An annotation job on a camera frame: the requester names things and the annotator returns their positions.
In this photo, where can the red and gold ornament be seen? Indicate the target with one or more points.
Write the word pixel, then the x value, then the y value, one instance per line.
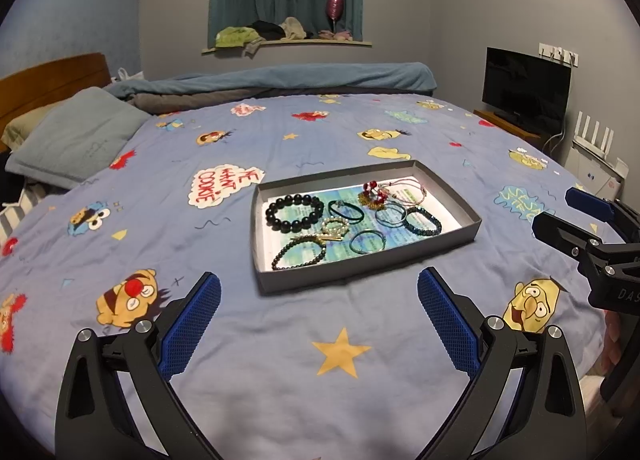
pixel 372 197

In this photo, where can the beige cloth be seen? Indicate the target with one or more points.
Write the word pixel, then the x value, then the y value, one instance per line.
pixel 294 27

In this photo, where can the pink cloth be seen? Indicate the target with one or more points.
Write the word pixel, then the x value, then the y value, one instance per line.
pixel 337 35

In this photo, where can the white plastic bag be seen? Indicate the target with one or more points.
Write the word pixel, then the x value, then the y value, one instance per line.
pixel 127 74

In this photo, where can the cartoon printed bed sheet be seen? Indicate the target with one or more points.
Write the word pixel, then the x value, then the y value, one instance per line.
pixel 200 250

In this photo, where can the grey pillow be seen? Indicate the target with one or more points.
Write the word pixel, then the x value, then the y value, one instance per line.
pixel 80 134

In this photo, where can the pink balloon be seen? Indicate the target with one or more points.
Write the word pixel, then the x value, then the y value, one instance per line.
pixel 335 4

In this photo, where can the wooden headboard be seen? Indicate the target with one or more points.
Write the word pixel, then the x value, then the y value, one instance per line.
pixel 50 77

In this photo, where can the wooden television stand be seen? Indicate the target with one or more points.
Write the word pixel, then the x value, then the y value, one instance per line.
pixel 505 124

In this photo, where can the blue duvet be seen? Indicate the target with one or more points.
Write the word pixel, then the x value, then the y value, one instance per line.
pixel 280 77

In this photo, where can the black cloth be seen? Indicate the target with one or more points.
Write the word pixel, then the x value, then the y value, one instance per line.
pixel 267 29

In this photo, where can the grey blanket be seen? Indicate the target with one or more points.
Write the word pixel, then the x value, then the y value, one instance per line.
pixel 190 102

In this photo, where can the beige pillow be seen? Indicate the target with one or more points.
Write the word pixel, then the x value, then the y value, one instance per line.
pixel 25 127

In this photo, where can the black television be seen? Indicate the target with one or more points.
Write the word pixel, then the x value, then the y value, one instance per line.
pixel 525 84

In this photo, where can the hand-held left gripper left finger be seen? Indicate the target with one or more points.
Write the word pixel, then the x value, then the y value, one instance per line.
pixel 192 325

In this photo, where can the white box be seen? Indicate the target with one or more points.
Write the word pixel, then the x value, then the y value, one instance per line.
pixel 595 174

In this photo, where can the white wall sockets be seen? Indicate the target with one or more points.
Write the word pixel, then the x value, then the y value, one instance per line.
pixel 557 53

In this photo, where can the pearl hair clip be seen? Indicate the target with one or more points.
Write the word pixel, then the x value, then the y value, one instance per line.
pixel 332 227

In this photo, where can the green cloth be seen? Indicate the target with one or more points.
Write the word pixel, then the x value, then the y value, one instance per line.
pixel 232 37

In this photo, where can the printed paper liner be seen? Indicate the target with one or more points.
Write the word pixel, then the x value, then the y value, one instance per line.
pixel 340 252

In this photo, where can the thin metal bangle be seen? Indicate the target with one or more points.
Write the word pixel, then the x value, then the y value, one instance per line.
pixel 351 242
pixel 404 214

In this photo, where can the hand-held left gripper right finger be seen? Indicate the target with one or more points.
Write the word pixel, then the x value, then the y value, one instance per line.
pixel 447 325

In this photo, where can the wooden window sill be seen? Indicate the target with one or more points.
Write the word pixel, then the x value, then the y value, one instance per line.
pixel 320 43

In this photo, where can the white router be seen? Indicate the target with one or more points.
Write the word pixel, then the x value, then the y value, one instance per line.
pixel 597 144

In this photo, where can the striped cloth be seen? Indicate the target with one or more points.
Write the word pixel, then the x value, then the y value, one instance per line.
pixel 17 212

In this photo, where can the grey cardboard tray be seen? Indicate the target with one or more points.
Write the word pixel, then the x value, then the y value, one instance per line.
pixel 257 240

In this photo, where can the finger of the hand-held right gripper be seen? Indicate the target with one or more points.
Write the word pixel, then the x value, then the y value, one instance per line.
pixel 565 235
pixel 590 205

